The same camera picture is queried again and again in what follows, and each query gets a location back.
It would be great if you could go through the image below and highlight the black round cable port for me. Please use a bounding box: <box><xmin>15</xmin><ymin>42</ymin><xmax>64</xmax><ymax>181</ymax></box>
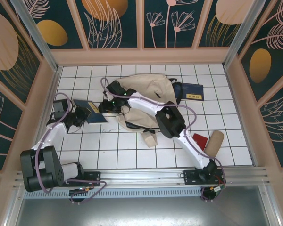
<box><xmin>68</xmin><ymin>187</ymin><xmax>92</xmax><ymax>205</ymax></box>
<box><xmin>201</xmin><ymin>187</ymin><xmax>224</xmax><ymax>202</ymax></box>

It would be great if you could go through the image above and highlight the grey metal sheet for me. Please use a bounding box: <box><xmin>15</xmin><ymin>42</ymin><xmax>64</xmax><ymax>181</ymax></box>
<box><xmin>13</xmin><ymin>186</ymin><xmax>283</xmax><ymax>226</ymax></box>

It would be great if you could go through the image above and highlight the tan cylindrical pencil case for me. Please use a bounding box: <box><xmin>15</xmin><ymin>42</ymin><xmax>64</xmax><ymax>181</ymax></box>
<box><xmin>204</xmin><ymin>130</ymin><xmax>225</xmax><ymax>157</ymax></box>

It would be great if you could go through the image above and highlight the aluminium mounting rail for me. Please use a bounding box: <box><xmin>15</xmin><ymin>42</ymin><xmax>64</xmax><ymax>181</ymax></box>
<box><xmin>13</xmin><ymin>166</ymin><xmax>272</xmax><ymax>189</ymax></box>

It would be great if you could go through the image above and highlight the aluminium side rail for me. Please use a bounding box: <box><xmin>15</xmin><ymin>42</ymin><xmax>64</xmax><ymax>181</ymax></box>
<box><xmin>25</xmin><ymin>67</ymin><xmax>63</xmax><ymax>170</ymax></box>
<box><xmin>223</xmin><ymin>65</ymin><xmax>259</xmax><ymax>167</ymax></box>

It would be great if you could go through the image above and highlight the navy book with yellow label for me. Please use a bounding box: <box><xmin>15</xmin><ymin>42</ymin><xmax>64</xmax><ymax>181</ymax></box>
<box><xmin>73</xmin><ymin>100</ymin><xmax>108</xmax><ymax>125</ymax></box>
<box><xmin>180</xmin><ymin>82</ymin><xmax>205</xmax><ymax>102</ymax></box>

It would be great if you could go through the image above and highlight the aluminium frame post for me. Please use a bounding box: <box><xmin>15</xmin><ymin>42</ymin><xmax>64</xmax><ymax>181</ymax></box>
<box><xmin>223</xmin><ymin>0</ymin><xmax>273</xmax><ymax>69</ymax></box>
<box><xmin>10</xmin><ymin>0</ymin><xmax>63</xmax><ymax>73</ymax></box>

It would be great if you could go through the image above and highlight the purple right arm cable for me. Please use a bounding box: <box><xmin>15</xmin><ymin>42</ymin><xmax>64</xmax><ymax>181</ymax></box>
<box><xmin>100</xmin><ymin>77</ymin><xmax>227</xmax><ymax>202</ymax></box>

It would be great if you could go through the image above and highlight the grey slotted cable duct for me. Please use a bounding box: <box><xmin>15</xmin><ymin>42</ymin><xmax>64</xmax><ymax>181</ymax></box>
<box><xmin>22</xmin><ymin>188</ymin><xmax>203</xmax><ymax>199</ymax></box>

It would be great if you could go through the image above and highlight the beige canvas backpack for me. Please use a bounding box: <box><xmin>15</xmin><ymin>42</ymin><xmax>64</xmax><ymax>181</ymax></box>
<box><xmin>113</xmin><ymin>73</ymin><xmax>180</xmax><ymax>148</ymax></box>

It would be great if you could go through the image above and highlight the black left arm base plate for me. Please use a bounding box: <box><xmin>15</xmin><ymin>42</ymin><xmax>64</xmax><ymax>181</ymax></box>
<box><xmin>58</xmin><ymin>170</ymin><xmax>102</xmax><ymax>188</ymax></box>

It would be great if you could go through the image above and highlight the red wallet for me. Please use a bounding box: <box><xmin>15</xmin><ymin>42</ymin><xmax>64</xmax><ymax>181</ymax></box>
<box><xmin>192</xmin><ymin>133</ymin><xmax>208</xmax><ymax>150</ymax></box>

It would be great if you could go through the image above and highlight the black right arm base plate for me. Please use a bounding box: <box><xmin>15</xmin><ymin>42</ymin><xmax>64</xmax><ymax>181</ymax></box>
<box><xmin>183</xmin><ymin>169</ymin><xmax>227</xmax><ymax>186</ymax></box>

